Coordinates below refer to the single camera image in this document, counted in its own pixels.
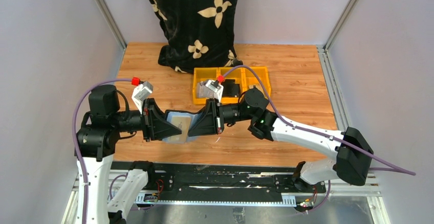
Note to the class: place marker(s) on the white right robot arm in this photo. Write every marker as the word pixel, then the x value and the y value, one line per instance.
pixel 346 151

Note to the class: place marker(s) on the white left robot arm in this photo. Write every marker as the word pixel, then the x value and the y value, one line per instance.
pixel 95 142

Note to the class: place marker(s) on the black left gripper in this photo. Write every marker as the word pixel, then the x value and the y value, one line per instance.
pixel 153 126

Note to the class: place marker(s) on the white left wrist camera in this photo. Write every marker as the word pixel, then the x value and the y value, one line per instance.
pixel 142 90

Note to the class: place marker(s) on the gold credit card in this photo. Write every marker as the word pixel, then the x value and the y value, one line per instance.
pixel 182 122

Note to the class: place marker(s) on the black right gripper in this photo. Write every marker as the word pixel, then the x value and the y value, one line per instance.
pixel 210 123

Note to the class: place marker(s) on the yellow plastic bin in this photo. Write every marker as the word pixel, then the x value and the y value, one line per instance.
pixel 241 76

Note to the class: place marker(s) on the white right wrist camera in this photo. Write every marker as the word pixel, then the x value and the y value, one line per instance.
pixel 215 87

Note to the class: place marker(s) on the black floral blanket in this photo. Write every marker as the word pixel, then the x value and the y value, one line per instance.
pixel 199 33

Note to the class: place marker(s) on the aluminium frame rail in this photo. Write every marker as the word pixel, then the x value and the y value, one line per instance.
pixel 102 5

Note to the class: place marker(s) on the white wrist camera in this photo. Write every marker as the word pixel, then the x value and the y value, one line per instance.
pixel 215 87
pixel 142 90

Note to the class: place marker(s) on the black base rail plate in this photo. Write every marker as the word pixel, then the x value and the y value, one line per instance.
pixel 224 184

